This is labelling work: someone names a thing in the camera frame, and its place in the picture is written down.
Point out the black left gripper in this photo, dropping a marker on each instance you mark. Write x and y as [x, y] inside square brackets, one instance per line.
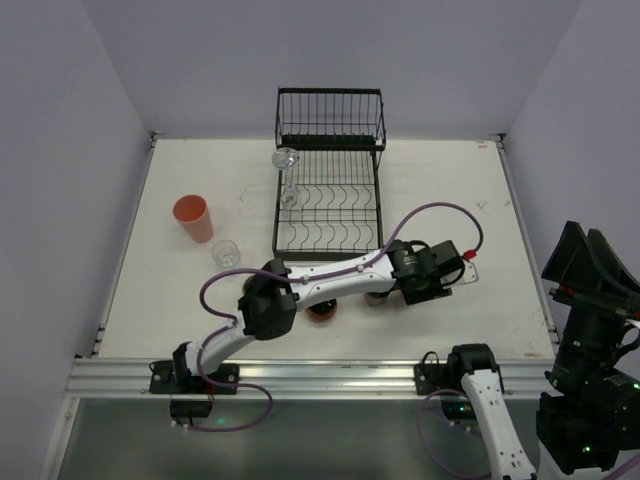
[420, 292]

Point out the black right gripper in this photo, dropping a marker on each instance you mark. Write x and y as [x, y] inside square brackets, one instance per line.
[592, 301]

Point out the brown ceramic mug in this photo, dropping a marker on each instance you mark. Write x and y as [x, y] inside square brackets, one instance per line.
[374, 299]

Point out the orange ceramic mug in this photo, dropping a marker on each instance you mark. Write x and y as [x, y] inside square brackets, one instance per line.
[322, 311]

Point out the clear wine glass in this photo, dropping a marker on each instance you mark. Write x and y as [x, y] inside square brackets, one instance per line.
[285, 159]

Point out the clear faceted glass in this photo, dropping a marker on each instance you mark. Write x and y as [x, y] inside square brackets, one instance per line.
[226, 254]

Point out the pink plastic tumbler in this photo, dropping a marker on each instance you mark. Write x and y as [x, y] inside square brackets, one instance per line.
[192, 213]

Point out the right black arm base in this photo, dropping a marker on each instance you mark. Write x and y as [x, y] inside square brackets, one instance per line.
[431, 375]

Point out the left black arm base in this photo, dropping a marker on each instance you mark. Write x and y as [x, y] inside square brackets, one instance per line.
[192, 399]

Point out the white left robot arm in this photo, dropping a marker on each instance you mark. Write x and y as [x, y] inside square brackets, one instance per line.
[274, 294]

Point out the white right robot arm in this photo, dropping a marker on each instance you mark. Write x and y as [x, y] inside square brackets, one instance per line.
[475, 369]

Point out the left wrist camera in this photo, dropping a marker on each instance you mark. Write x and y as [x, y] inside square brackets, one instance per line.
[468, 274]

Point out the black wire dish rack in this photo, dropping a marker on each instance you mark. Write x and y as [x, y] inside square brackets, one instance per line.
[340, 135]

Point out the aluminium mounting rail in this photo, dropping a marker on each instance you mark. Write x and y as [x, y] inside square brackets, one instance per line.
[297, 380]

